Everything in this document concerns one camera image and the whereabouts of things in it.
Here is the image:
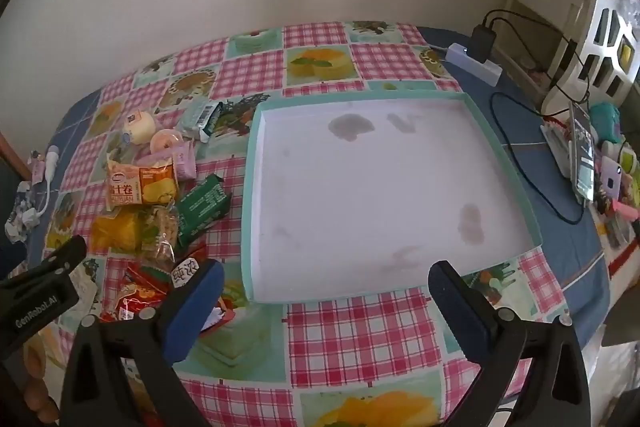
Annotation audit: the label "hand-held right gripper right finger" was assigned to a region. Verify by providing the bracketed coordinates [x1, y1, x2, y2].
[427, 260, 592, 427]

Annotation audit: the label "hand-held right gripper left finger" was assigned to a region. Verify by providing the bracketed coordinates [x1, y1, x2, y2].
[60, 258, 226, 427]

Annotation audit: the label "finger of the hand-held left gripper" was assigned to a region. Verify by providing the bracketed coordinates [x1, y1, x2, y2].
[0, 235, 87, 294]

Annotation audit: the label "white snack packet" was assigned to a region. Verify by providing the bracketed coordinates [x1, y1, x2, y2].
[65, 264, 98, 313]

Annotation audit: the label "yellow snack packet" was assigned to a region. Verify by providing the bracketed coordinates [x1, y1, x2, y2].
[90, 209, 151, 253]

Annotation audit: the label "dark green snack packet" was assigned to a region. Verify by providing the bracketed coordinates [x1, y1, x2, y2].
[175, 174, 232, 248]

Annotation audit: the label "orange snack packet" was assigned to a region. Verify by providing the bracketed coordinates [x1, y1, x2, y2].
[106, 157, 178, 210]

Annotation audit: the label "teal tray with white inside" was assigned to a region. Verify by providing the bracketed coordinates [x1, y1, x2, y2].
[240, 89, 543, 305]

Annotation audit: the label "pink snack packet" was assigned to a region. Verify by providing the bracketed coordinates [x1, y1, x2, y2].
[167, 142, 197, 180]

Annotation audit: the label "pale green snack packet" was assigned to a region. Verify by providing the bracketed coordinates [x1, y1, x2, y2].
[179, 99, 223, 142]

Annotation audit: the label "person's left hand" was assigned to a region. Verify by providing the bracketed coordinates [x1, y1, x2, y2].
[20, 342, 61, 425]

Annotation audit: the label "small red snack packet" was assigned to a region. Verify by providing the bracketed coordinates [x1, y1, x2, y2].
[197, 294, 236, 338]

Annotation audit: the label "patterned crumpled cloth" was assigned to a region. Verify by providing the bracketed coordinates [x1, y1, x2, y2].
[5, 179, 41, 243]

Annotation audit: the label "pink checked printed tablecloth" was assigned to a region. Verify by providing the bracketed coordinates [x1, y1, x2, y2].
[20, 21, 566, 427]

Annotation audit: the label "round cream cake snack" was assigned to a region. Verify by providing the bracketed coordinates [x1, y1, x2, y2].
[122, 109, 157, 145]

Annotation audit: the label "round peach snack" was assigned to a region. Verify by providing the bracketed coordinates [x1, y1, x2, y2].
[150, 128, 185, 154]

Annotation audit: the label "white phone stand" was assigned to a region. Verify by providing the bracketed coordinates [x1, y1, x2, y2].
[541, 117, 576, 180]

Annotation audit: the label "pink clip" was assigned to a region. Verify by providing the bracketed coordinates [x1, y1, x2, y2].
[612, 199, 640, 220]

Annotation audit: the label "smartphone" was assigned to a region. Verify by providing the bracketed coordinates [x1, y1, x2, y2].
[569, 102, 597, 202]

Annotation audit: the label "purple small device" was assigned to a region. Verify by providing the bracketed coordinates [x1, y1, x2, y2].
[600, 156, 623, 198]

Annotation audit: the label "green and white cup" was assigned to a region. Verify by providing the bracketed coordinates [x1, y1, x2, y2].
[617, 147, 638, 175]

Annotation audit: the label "teal toy case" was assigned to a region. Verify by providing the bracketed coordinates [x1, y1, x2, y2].
[589, 102, 622, 142]

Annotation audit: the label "white power strip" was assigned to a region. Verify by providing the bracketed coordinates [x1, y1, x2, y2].
[446, 43, 502, 88]

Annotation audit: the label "black charger plug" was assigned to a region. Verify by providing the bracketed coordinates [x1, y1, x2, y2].
[467, 25, 497, 64]

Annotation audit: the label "white lattice basket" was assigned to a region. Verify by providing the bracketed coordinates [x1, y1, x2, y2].
[542, 0, 640, 118]

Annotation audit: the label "white adapter cable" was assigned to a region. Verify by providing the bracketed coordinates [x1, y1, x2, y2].
[30, 146, 61, 215]

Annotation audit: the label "brown wooden rail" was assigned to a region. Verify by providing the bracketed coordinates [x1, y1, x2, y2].
[0, 129, 31, 182]

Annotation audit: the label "black looped cable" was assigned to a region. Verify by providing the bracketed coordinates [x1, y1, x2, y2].
[490, 91, 586, 225]

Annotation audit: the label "black charger cable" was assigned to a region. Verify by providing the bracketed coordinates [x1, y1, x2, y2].
[484, 9, 593, 108]

